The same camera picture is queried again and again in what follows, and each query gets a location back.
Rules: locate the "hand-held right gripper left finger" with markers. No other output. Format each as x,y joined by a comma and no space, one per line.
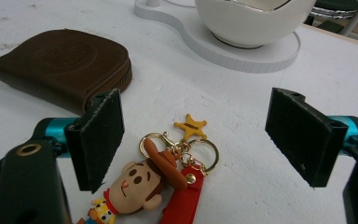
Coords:
96,140

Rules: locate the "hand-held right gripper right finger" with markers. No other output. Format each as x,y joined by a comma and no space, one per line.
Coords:
304,137

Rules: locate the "brown leather zip pouch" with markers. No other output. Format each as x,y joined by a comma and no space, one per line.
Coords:
63,67

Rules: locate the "white curved stand base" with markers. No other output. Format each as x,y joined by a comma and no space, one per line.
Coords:
230,53

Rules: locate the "white bowl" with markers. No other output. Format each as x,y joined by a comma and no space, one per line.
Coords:
248,20

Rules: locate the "metal stool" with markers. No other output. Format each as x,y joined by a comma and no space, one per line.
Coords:
335,11

